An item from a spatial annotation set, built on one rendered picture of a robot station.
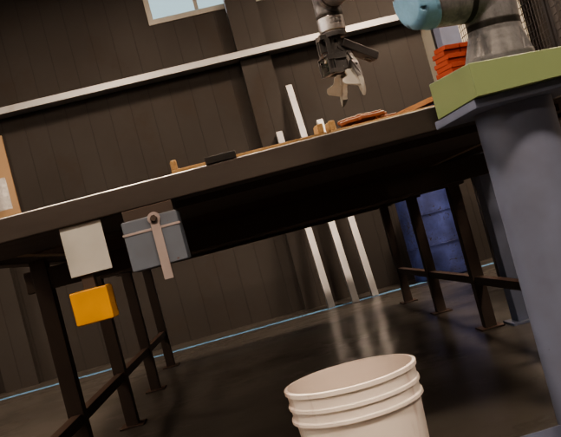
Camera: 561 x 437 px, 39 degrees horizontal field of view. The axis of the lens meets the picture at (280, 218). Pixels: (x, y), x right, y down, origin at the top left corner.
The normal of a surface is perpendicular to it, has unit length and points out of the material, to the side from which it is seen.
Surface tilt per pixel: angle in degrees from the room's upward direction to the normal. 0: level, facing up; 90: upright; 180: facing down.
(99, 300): 90
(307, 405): 93
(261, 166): 90
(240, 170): 90
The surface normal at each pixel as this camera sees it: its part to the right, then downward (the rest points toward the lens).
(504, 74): 0.11, -0.06
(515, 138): -0.41, 0.08
